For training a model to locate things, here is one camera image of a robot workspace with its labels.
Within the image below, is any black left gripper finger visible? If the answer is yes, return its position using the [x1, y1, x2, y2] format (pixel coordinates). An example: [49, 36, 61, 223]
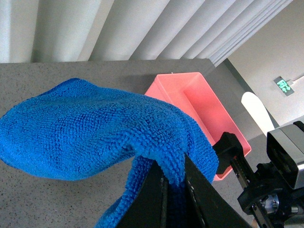
[117, 162, 168, 228]

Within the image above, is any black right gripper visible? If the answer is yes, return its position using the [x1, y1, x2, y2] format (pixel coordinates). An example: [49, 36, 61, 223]
[185, 132, 304, 228]

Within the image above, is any blue microfiber cloth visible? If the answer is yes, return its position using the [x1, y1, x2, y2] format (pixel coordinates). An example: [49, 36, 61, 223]
[0, 78, 219, 228]

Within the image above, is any pink plastic tray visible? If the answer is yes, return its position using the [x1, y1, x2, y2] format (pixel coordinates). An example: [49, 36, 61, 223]
[145, 72, 251, 181]

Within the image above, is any green exit sign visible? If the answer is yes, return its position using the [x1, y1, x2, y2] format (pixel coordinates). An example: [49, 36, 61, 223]
[273, 76, 294, 96]

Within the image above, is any white pleated curtain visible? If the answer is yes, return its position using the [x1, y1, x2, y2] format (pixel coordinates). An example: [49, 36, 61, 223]
[0, 0, 289, 66]

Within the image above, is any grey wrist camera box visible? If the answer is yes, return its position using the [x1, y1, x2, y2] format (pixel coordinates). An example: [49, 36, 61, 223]
[266, 121, 304, 190]

